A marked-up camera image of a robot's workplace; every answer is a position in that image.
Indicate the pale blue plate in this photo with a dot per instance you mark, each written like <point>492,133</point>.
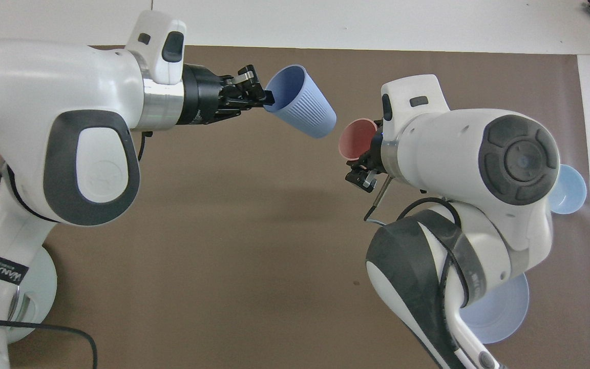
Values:
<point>500,312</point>

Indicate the light blue bowl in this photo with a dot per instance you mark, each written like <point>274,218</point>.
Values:
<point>571,189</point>

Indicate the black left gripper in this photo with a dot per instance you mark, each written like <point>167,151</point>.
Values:
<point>205,97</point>

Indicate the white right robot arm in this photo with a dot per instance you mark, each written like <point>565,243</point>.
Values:
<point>469,154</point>

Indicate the brown table mat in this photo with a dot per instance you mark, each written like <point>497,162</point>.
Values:
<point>249,230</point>

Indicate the blue ribbed cup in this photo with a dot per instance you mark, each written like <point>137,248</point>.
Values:
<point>305,110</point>

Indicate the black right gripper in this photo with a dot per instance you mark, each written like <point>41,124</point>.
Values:
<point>377,148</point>

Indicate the pink cup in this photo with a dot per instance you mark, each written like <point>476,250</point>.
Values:
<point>356,139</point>

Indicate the pale green steel pot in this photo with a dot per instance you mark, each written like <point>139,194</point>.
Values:
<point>39,287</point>

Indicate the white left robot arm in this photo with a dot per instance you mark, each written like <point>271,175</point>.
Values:
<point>44,154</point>

